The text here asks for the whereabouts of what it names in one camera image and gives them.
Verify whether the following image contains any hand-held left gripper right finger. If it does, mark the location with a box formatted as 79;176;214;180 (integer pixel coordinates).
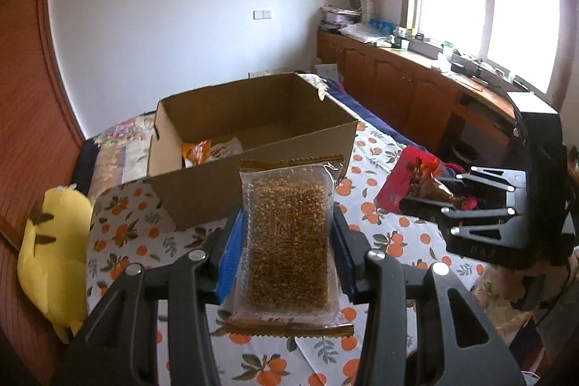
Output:
330;212;521;386

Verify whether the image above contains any orange and white snack packet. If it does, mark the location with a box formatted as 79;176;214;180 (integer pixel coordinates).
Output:
181;136;245;170

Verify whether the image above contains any yellow plush toy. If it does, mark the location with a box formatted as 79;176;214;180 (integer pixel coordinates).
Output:
17;183;95;344

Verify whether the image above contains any wooden counter cabinet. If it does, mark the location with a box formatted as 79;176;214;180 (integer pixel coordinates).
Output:
317;29;534;170

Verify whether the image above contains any clear grain bar packet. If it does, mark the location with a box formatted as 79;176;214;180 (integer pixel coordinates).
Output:
225;154;355;339

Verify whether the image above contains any wooden slatted wardrobe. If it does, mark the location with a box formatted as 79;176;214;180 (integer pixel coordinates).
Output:
0;0;89;386

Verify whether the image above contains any white paper bag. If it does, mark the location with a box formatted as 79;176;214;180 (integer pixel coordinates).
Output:
314;63;339;86

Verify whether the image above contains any orange-print white tablecloth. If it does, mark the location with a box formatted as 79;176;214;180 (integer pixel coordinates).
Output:
86;121;494;386

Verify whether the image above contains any red snack packet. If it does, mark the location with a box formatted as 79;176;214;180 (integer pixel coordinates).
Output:
375;146;466;215

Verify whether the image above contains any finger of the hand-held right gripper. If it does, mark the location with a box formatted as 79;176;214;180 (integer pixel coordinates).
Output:
400;196;528;243
455;166;528;210

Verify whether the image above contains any dark trash bin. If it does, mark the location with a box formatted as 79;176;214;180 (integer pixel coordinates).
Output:
452;139;476;163

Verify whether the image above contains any brown cardboard box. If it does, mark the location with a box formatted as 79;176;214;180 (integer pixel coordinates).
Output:
147;72;359;232

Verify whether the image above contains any white plastic bag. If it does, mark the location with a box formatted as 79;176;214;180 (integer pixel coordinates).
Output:
339;23;394;47

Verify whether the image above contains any stack of small boxes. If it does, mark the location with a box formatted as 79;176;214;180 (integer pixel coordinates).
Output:
320;5;363;29

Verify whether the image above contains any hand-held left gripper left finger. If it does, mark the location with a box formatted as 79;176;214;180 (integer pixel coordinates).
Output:
68;207;247;386

